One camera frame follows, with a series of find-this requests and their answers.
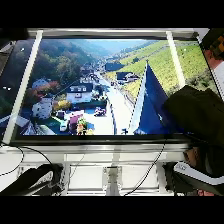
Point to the dark olive garment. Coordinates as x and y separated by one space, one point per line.
196 113

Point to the silver frame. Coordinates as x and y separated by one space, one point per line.
133 148

